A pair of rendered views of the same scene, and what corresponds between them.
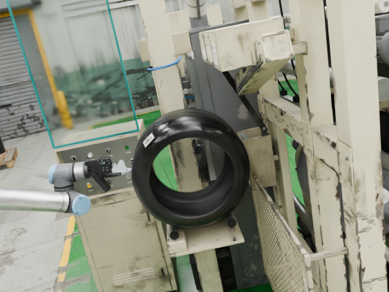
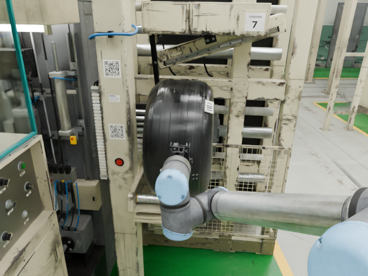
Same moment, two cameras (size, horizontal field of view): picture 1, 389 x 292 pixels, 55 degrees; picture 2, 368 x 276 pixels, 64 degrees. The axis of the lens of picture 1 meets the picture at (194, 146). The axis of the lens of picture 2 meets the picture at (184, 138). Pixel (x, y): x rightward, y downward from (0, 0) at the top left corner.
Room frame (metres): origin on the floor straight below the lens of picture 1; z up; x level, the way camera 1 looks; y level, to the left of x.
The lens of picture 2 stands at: (1.57, 1.36, 1.74)
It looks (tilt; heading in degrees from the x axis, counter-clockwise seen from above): 23 degrees down; 276
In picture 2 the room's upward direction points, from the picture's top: 1 degrees clockwise
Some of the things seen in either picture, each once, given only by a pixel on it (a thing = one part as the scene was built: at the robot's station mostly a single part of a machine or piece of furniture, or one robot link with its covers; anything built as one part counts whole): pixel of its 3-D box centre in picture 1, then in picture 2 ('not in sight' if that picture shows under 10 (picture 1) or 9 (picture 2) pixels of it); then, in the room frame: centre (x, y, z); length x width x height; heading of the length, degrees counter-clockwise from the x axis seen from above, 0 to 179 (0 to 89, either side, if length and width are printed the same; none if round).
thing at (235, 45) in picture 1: (235, 43); (205, 18); (1.64, -0.26, 1.71); 0.61 x 0.25 x 0.15; 1
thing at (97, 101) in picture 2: not in sight; (102, 133); (2.10, 0.10, 1.19); 0.05 x 0.04 x 0.48; 91
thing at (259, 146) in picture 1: (256, 157); (145, 129); (1.99, -0.33, 1.05); 0.20 x 0.15 x 0.30; 1
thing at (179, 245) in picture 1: (175, 229); (170, 210); (1.75, 0.18, 0.84); 0.36 x 0.09 x 0.06; 1
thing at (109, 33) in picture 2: (164, 64); (114, 31); (2.01, 0.07, 1.66); 0.19 x 0.19 x 0.06; 1
